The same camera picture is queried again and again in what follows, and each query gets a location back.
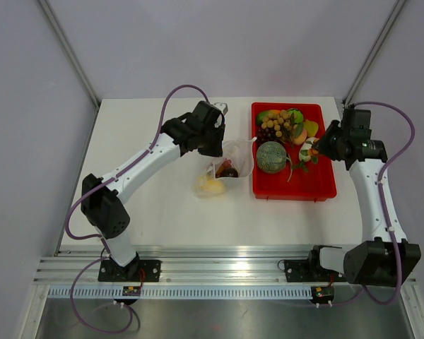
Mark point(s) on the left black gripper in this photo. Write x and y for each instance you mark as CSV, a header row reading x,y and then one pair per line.
x,y
215,151

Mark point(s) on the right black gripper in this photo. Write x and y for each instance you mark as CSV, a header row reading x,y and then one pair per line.
x,y
321,144

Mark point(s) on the white garlic bulb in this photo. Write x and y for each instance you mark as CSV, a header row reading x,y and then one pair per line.
x,y
307,152

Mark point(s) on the pink red grape bunch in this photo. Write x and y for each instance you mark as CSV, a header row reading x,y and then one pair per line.
x,y
226,164

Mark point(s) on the clear zip top bag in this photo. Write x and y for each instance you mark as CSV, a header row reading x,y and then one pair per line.
x,y
240,153

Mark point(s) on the black dark fruit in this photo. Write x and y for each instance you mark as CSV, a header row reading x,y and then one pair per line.
x,y
230,172

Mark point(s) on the yellow mango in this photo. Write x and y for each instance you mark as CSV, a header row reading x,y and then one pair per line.
x,y
209,187

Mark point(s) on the dark red grape bunch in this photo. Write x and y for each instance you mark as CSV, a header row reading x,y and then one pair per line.
x,y
265,135

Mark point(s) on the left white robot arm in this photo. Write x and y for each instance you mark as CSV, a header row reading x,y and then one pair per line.
x,y
106,197

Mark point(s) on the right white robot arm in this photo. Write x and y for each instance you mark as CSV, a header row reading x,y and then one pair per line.
x,y
385,257

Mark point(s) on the yellow star fruit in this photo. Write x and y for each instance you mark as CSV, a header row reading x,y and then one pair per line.
x,y
311,127

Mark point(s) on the red plastic tray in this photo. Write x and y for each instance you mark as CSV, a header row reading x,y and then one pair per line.
x,y
290,184

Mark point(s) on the green leafy vegetable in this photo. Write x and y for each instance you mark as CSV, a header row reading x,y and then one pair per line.
x,y
295,116

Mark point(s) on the green netted melon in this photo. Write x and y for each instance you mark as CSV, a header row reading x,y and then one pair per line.
x,y
271,157

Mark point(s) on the tan longan bunch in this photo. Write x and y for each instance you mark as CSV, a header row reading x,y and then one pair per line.
x,y
277,120

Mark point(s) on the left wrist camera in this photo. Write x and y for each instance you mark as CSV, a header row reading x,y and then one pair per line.
x,y
223,107

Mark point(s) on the right aluminium frame post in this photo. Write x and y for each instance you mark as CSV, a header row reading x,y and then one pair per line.
x,y
381,38

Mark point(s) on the aluminium frame post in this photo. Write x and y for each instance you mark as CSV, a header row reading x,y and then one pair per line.
x,y
381,38
63,41

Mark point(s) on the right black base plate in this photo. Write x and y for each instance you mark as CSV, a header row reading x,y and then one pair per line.
x,y
305,271

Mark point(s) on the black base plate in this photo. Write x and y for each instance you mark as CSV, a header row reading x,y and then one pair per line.
x,y
305,271
147,271

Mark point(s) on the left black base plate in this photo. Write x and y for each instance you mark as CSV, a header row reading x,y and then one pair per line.
x,y
147,271

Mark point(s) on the left aluminium frame post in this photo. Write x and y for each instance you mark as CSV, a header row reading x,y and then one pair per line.
x,y
63,41

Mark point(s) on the aluminium rail beam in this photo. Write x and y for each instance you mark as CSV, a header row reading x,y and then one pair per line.
x,y
204,265

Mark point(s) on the white slotted cable duct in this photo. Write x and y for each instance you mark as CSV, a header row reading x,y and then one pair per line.
x,y
180,292

